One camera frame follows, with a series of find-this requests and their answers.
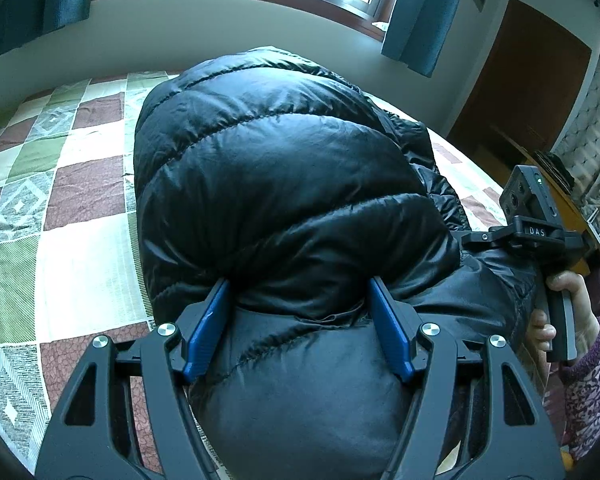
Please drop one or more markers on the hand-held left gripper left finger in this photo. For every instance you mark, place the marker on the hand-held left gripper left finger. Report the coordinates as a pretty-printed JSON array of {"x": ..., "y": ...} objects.
[{"x": 207, "y": 330}]

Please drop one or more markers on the black down jacket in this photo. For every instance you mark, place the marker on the black down jacket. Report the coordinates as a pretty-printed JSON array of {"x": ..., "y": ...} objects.
[{"x": 280, "y": 160}]

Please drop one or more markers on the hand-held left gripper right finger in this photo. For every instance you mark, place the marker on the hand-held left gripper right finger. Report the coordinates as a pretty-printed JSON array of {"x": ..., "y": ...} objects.
[{"x": 390, "y": 330}]

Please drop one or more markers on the person's right forearm patterned sleeve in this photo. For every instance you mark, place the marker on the person's right forearm patterned sleeve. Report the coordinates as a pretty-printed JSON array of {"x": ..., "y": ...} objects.
[{"x": 592, "y": 390}]

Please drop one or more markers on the brown wooden door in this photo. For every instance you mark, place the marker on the brown wooden door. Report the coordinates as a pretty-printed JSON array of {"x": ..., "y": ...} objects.
[{"x": 530, "y": 70}]

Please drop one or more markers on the patchwork checked bedspread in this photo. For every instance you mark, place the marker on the patchwork checked bedspread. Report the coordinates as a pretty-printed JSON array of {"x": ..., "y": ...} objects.
[{"x": 70, "y": 200}]

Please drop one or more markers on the person's right hand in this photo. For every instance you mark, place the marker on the person's right hand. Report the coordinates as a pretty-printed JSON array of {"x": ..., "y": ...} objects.
[{"x": 585, "y": 310}]

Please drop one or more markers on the blue curtain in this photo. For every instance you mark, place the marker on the blue curtain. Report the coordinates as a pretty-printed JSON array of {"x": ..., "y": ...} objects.
[
  {"x": 30, "y": 0},
  {"x": 420, "y": 15}
]

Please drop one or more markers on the dark item on desk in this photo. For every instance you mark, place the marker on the dark item on desk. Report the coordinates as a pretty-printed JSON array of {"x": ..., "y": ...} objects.
[{"x": 552, "y": 170}]

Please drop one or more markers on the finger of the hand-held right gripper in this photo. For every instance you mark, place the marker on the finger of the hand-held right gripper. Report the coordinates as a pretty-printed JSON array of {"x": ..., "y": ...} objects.
[{"x": 487, "y": 237}]

